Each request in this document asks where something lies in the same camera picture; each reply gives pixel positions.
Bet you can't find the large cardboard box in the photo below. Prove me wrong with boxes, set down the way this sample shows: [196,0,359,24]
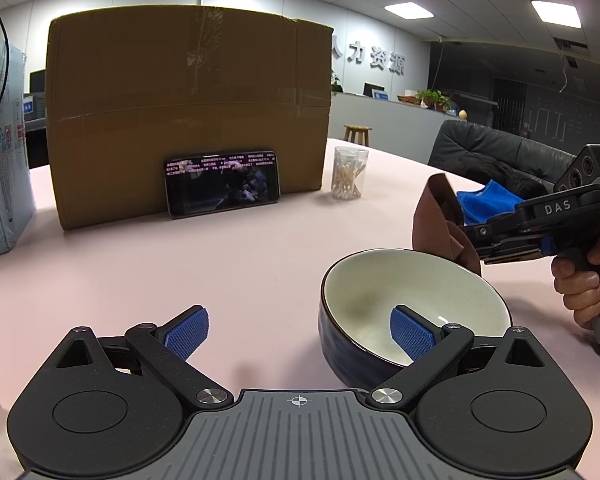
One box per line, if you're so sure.
[45,6,335,232]

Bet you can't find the clear jar of cotton swabs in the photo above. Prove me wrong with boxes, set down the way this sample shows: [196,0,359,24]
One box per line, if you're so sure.
[330,146,370,201]

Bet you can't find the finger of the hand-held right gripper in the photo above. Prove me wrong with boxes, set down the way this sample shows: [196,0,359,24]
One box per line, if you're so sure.
[481,236,557,267]
[461,184,600,249]

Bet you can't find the black leather chair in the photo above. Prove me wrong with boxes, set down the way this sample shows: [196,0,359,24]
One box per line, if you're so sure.
[427,119,589,197]

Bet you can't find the blue cloth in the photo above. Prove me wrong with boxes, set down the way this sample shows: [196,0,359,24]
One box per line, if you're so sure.
[456,180,531,227]

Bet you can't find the brown cloth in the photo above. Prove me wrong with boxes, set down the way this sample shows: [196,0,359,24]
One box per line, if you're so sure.
[411,172,484,277]

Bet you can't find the white reception counter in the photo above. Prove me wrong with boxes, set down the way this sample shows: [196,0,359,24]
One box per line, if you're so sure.
[329,91,457,167]

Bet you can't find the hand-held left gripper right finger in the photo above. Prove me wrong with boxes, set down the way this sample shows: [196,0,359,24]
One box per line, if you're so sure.
[367,305,549,409]

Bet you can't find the white and blue carton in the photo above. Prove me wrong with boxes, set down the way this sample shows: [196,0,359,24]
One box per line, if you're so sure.
[0,34,37,262]

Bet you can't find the black garment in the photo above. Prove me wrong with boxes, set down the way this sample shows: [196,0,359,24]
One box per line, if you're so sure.
[449,152,552,197]

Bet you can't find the person's right hand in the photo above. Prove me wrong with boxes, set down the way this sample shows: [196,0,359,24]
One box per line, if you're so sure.
[551,233,600,331]

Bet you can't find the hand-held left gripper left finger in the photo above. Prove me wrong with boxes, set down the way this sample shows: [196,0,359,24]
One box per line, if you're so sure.
[55,305,234,409]

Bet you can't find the ceiling light panel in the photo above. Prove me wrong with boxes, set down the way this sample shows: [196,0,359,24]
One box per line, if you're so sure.
[384,2,434,20]
[531,0,584,29]

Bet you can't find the wall lettering sign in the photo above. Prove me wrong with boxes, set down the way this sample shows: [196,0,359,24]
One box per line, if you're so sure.
[330,41,407,77]

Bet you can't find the dark bowl with cream inside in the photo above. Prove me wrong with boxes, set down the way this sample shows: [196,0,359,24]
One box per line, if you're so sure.
[319,247,515,392]

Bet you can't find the black smartphone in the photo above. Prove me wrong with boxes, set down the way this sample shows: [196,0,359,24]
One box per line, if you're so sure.
[163,149,282,220]

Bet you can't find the wooden stool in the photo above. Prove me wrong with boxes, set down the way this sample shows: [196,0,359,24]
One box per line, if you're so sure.
[343,124,374,149]

